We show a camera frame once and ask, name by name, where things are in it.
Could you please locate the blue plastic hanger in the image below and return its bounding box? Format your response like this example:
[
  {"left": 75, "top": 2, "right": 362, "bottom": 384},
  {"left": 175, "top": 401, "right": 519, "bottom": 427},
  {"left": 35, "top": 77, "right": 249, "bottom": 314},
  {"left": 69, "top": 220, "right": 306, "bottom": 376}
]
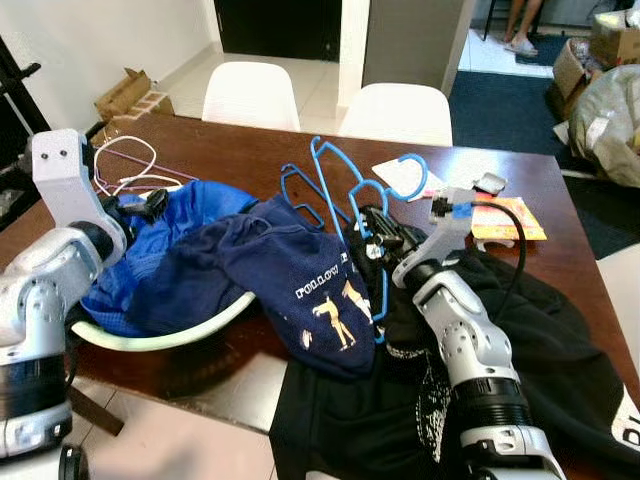
[
  {"left": 280, "top": 135, "right": 351, "bottom": 236},
  {"left": 345, "top": 150, "right": 433, "bottom": 346}
]

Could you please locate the navy printed t-shirt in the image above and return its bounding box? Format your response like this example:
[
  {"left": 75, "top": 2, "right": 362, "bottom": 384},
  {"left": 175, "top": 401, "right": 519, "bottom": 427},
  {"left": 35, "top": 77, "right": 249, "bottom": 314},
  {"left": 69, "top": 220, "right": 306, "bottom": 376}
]
[{"left": 130, "top": 195, "right": 386, "bottom": 379}]

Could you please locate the black printed garment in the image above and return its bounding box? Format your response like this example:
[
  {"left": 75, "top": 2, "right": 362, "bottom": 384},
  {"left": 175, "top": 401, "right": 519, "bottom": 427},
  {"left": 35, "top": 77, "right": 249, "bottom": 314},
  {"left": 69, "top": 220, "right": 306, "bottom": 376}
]
[{"left": 270, "top": 245, "right": 640, "bottom": 480}]

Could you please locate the bright blue garment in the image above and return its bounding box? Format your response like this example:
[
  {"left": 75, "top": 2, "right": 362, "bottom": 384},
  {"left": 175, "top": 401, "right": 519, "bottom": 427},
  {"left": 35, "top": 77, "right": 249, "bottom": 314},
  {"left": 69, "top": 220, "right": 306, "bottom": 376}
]
[{"left": 80, "top": 180, "right": 261, "bottom": 336}]

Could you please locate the white paper sheet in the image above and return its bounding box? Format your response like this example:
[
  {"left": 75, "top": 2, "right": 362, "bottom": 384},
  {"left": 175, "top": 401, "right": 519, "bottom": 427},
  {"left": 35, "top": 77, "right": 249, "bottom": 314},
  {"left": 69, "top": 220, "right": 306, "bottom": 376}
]
[{"left": 372, "top": 158, "right": 441, "bottom": 201}]

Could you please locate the small silver gadget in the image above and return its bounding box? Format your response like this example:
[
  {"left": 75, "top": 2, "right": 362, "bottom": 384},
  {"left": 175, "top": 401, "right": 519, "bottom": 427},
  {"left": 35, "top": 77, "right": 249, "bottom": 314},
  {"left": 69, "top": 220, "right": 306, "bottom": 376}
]
[{"left": 470, "top": 172, "right": 508, "bottom": 197}]

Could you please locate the white plastic chair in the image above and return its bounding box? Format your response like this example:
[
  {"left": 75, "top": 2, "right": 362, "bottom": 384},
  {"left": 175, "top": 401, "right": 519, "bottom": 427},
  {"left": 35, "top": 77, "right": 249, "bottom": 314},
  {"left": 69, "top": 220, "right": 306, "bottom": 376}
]
[
  {"left": 338, "top": 83, "right": 454, "bottom": 148},
  {"left": 200, "top": 62, "right": 301, "bottom": 133}
]

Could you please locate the orange yellow leaflet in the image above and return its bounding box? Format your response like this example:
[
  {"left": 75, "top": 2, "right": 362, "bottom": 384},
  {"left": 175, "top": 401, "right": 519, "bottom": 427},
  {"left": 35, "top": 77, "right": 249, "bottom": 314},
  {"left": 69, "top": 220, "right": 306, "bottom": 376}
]
[{"left": 470, "top": 195, "right": 548, "bottom": 243}]

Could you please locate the pale green laundry basket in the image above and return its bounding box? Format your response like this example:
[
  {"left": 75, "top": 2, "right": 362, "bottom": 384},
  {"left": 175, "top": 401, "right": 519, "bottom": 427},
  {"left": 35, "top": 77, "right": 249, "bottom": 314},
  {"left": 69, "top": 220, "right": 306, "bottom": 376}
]
[{"left": 70, "top": 290, "right": 259, "bottom": 353}]

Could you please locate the dark blue floor mat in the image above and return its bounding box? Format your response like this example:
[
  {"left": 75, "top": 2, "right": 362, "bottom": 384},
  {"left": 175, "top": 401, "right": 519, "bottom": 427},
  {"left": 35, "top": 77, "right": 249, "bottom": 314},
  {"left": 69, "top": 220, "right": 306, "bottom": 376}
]
[{"left": 448, "top": 68, "right": 640, "bottom": 263}]

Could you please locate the grey plastic bag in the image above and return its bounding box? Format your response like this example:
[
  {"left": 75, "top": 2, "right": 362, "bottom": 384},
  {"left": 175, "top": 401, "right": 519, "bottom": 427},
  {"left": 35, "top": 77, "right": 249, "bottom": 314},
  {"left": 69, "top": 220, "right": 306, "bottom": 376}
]
[{"left": 568, "top": 62, "right": 640, "bottom": 189}]

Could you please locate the small cardboard box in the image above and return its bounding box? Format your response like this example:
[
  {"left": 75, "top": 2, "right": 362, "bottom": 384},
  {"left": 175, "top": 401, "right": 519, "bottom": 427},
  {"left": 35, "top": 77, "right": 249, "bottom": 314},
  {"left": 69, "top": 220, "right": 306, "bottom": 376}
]
[{"left": 590, "top": 8, "right": 640, "bottom": 66}]

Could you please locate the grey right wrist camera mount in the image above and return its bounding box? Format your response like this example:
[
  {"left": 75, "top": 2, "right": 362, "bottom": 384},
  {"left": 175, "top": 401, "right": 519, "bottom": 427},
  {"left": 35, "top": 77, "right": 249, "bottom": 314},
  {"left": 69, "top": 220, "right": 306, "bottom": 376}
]
[{"left": 392, "top": 185, "right": 476, "bottom": 291}]

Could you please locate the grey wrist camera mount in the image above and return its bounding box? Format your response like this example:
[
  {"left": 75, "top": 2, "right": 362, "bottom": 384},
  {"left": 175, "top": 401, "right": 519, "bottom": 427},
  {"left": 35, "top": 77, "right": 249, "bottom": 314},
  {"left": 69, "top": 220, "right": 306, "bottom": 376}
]
[
  {"left": 392, "top": 185, "right": 476, "bottom": 291},
  {"left": 30, "top": 128, "right": 116, "bottom": 241}
]

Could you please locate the white wire hanger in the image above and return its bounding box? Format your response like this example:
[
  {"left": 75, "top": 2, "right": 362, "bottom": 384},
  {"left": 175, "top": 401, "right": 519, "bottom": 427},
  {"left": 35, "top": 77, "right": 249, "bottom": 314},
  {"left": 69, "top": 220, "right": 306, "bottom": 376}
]
[{"left": 92, "top": 135, "right": 186, "bottom": 196}]

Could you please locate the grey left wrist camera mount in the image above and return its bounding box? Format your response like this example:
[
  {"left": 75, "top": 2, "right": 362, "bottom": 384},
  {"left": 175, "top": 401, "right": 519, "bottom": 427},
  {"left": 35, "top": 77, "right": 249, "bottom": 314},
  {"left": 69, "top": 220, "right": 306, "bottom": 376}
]
[{"left": 30, "top": 128, "right": 116, "bottom": 241}]

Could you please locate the black metal frame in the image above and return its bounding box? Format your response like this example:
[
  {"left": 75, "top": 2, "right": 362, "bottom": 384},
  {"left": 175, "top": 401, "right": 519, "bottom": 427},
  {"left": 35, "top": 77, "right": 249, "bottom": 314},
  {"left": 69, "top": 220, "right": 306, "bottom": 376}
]
[{"left": 0, "top": 35, "right": 49, "bottom": 206}]

